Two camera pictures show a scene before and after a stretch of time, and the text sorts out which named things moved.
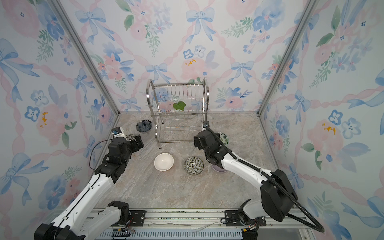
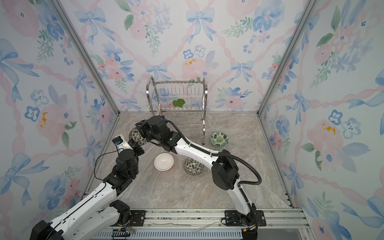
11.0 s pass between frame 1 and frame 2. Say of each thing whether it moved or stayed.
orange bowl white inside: stayed
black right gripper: moved
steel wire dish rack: stayed
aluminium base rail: stayed
